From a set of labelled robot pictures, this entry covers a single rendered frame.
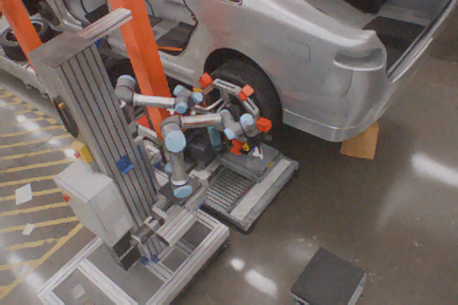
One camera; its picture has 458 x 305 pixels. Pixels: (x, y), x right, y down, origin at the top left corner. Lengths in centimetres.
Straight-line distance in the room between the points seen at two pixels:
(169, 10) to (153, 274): 284
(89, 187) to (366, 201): 230
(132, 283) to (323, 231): 154
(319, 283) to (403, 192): 130
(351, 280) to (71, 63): 218
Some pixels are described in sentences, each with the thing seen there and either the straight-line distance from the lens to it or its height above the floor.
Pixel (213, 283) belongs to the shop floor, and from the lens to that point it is 358.
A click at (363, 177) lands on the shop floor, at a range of 412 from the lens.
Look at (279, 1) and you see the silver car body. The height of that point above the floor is 174.
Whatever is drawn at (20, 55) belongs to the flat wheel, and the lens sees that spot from 626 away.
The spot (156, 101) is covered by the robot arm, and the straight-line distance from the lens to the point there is 294.
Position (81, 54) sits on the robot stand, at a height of 201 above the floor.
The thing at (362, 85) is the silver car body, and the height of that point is 129.
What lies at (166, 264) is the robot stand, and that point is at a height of 21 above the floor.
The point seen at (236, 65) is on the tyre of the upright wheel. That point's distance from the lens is 341.
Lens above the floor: 313
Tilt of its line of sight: 43 degrees down
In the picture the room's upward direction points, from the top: 11 degrees counter-clockwise
